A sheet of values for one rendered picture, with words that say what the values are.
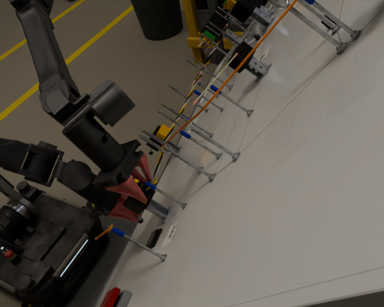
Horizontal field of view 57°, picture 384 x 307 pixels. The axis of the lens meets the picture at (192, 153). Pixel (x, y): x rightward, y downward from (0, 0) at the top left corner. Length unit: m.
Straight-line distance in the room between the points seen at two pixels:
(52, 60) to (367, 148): 0.63
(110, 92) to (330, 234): 0.46
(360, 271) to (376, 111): 0.14
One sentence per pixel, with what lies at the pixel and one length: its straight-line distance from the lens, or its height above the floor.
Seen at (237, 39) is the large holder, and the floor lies 1.10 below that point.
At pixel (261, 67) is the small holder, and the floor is 1.31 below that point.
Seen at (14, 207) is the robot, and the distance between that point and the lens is 2.09.
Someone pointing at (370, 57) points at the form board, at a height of 1.49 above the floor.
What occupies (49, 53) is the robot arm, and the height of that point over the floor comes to 1.40.
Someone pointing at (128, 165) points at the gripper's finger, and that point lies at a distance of 0.65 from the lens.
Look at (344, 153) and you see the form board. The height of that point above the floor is 1.47.
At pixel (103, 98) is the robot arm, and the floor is 1.37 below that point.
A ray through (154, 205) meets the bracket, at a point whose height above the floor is 1.11.
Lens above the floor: 1.70
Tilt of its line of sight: 44 degrees down
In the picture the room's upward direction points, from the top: 15 degrees counter-clockwise
